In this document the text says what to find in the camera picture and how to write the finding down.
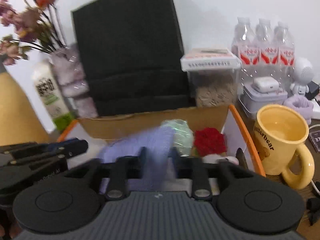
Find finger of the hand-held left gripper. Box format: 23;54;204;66
0;137;89;160
0;154;69;181

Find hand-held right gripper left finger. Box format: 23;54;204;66
62;146;148;201

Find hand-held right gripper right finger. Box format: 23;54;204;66
171;146;259;201

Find purple tissue pack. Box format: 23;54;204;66
100;125;175;193

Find clear plastic cup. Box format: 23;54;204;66
160;119;195;155

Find red rose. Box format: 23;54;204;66
194;127;227;157

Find red cardboard box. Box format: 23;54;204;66
57;104;266;195

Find yellow plush toy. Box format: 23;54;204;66
202;155;239;165

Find white milk bottle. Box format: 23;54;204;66
31;59;75;132

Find yellow thermos jug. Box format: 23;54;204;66
0;62;50;145

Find purple fuzzy vase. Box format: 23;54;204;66
49;44;98;118

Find clear container of grain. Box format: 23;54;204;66
186;69;238;107

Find yellow mug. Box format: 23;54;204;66
254;104;315;190

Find purple tin box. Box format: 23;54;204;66
239;82;288;119

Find white flat box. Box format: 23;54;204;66
180;47;242;72

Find black paper bag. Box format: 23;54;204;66
71;0;195;117

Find white earbud case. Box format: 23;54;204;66
252;77;279;92

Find dried pink flowers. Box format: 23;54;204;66
0;0;68;65

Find purple fuzzy scrunchie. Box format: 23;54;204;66
282;95;314;125

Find white charger block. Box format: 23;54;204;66
311;100;320;119

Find white robot speaker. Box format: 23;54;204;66
290;57;313;95

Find black power adapter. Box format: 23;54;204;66
306;80;320;100

